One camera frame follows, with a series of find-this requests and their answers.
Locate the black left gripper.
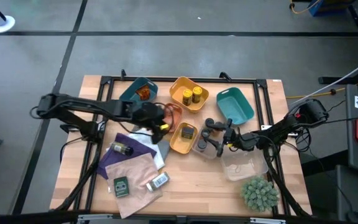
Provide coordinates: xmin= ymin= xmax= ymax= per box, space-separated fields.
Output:
xmin=132 ymin=101 xmax=171 ymax=145

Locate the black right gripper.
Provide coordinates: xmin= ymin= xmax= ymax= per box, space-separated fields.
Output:
xmin=211 ymin=118 xmax=260 ymax=156

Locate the green herb jar black lid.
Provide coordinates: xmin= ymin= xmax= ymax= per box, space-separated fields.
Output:
xmin=109 ymin=141 xmax=134 ymax=157

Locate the yellow lid spice jar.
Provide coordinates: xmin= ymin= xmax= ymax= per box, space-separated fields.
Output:
xmin=191 ymin=86 xmax=203 ymax=104
xmin=181 ymin=89 xmax=193 ymax=106

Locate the bagel sesame seasoning jar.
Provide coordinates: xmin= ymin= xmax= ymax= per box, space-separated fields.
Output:
xmin=145 ymin=171 xmax=170 ymax=193

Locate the green small card box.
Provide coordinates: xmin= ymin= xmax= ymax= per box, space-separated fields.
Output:
xmin=113 ymin=176 xmax=130 ymax=198

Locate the white cloth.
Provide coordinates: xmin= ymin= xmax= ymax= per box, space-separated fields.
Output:
xmin=127 ymin=128 xmax=166 ymax=170

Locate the gray cloth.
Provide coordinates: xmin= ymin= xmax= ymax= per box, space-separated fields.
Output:
xmin=132 ymin=124 xmax=171 ymax=162

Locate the clear plastic bin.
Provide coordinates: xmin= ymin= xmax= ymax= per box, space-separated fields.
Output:
xmin=221 ymin=150 xmax=269 ymax=182
xmin=191 ymin=123 xmax=229 ymax=160

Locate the small yellow plastic bin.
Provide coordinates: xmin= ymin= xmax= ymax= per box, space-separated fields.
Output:
xmin=168 ymin=121 xmax=198 ymax=155

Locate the orange plastic bin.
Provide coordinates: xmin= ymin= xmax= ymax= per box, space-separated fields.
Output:
xmin=162 ymin=102 xmax=183 ymax=134

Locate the dark green spice tin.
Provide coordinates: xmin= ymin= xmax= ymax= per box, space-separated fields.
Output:
xmin=181 ymin=126 xmax=195 ymax=140

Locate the green teal plastic bin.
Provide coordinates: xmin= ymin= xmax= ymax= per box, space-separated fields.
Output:
xmin=216 ymin=86 xmax=255 ymax=126

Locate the large yellow plastic bin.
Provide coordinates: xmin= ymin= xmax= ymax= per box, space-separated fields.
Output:
xmin=169 ymin=76 xmax=210 ymax=113

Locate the dark teal plastic bin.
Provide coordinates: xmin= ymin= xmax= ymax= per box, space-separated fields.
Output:
xmin=119 ymin=77 xmax=159 ymax=105

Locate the purple cloth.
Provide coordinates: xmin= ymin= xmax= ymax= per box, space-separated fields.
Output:
xmin=96 ymin=133 xmax=157 ymax=180

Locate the pink cloth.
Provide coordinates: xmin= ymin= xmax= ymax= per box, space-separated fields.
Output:
xmin=104 ymin=152 xmax=163 ymax=219

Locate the green artificial plant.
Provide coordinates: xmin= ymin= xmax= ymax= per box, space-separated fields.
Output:
xmin=240 ymin=175 xmax=280 ymax=212

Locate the blue box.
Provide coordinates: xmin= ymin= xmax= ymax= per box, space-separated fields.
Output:
xmin=309 ymin=0 xmax=354 ymax=16

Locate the white round stand base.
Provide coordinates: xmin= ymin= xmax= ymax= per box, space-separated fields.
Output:
xmin=0 ymin=14 xmax=16 ymax=34

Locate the black aluminium table frame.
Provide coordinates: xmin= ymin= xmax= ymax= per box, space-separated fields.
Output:
xmin=54 ymin=70 xmax=310 ymax=218

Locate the yellow floor cable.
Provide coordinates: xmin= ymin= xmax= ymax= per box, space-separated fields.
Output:
xmin=286 ymin=74 xmax=358 ymax=100

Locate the white floor cable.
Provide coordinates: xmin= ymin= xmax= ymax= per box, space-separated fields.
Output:
xmin=290 ymin=52 xmax=358 ymax=105

